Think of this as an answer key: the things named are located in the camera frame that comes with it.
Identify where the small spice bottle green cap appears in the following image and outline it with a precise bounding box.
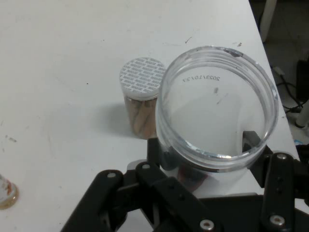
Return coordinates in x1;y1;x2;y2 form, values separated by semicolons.
0;173;19;210

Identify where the white post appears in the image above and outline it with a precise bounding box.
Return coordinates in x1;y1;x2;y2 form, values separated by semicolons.
260;0;278;43

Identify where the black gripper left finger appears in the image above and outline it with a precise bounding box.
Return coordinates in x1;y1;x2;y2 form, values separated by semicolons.
60;138;218;232

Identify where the cinnamon stick jar white lid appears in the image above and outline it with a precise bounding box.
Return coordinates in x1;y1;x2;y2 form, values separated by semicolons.
119;57;167;140

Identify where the clear plastic jar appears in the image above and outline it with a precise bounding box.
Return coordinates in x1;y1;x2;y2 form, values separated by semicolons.
155;45;280;191

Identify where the thin black tangled cable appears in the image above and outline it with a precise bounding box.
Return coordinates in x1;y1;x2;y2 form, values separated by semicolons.
272;66;309;114

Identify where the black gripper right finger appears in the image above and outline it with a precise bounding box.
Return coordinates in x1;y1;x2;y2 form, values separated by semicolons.
242;131;309;232

